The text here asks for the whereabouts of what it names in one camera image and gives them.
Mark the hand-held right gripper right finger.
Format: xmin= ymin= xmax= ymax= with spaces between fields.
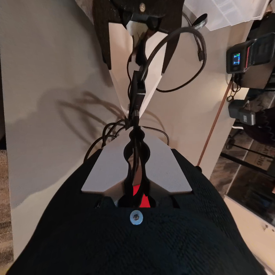
xmin=141 ymin=129 xmax=193 ymax=203

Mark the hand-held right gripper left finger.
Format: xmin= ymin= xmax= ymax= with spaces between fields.
xmin=81 ymin=127 xmax=134 ymax=204

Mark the black device with screen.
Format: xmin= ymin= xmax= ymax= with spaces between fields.
xmin=226 ymin=33 xmax=275 ymax=75

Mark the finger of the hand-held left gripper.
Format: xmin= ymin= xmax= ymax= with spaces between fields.
xmin=139 ymin=32 xmax=170 ymax=119
xmin=108 ymin=21 xmax=140 ymax=122

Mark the red plastic bin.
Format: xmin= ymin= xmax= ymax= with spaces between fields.
xmin=133 ymin=184 xmax=151 ymax=208

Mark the black slim usb hub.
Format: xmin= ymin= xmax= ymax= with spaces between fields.
xmin=128 ymin=70 xmax=147 ymax=114

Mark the clear plastic bin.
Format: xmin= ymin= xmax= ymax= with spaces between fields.
xmin=184 ymin=0 xmax=271 ymax=32

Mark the dark grey boxy device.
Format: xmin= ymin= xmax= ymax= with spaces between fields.
xmin=228 ymin=99 xmax=256 ymax=126

